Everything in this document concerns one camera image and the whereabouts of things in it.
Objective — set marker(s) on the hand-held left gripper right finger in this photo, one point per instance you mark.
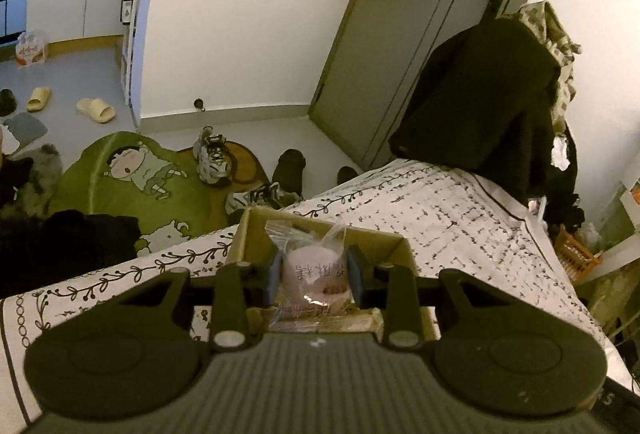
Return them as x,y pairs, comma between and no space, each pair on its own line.
352,274

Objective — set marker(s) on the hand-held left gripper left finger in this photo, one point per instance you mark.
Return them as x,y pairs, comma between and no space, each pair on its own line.
274,281

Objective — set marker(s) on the pink snack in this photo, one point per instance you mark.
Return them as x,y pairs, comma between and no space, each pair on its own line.
312,276

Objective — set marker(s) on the cardboard box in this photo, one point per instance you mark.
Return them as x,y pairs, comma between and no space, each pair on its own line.
385,249

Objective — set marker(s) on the beige biscuit packet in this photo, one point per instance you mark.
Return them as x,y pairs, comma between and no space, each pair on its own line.
362,320

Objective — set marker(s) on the white sneaker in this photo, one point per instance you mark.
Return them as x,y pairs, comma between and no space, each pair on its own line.
255,199
212,158

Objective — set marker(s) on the patterned white bedspread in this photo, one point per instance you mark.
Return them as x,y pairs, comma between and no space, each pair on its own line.
450,224

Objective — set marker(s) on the door stop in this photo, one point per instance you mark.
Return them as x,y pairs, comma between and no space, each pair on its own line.
199,103

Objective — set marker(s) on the green cartoon rug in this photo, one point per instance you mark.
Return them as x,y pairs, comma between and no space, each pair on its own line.
95,184

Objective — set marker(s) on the black cloth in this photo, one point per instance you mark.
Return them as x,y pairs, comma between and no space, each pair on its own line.
70,249

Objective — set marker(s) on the black coat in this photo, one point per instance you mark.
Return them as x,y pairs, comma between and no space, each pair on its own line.
475,103

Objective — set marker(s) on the grey door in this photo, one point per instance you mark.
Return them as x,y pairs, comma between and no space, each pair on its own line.
390,53

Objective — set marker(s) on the orange woven basket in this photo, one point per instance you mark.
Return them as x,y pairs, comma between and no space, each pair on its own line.
575,259

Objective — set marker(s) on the black clothes pile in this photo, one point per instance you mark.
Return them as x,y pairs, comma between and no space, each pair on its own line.
565,194

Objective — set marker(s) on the clear plastic bag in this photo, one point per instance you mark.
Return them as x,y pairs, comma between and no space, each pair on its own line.
589,235

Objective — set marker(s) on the white plastic bag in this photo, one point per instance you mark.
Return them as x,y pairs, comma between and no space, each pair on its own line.
561,151
31,49

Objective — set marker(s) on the yellow slipper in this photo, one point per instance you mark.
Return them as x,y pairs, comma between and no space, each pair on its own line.
39,98
96,108

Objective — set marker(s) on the grey fluffy cushion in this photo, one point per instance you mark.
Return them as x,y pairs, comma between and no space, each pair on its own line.
42,174

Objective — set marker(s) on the white shelf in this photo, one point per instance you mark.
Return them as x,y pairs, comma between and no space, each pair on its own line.
622,234

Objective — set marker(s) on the plaid beige garment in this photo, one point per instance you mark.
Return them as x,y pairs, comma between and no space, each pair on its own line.
560,48

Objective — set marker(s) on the dark pump bottle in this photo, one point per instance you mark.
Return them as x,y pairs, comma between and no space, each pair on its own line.
127,6

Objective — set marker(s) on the black slipper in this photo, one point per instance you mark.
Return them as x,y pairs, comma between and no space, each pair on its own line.
7,101

